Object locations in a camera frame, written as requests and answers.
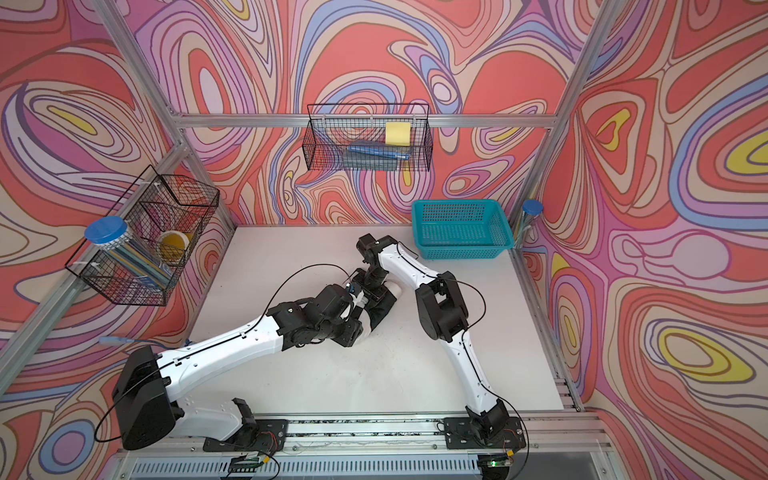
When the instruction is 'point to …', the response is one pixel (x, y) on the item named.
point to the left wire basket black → (165, 216)
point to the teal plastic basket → (461, 228)
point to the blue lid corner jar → (531, 209)
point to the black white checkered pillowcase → (371, 314)
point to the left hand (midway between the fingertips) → (359, 327)
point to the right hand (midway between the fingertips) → (356, 306)
